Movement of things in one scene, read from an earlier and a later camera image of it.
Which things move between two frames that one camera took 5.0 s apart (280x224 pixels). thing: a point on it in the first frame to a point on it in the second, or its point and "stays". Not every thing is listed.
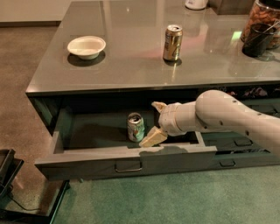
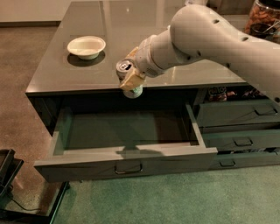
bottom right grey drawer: [241, 160] stays
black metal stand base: [9, 168] stays
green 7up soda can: [136, 127] to [122, 68]
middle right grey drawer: [233, 143] stays
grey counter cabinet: [110, 59] stays
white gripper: [170, 119] to [144, 61]
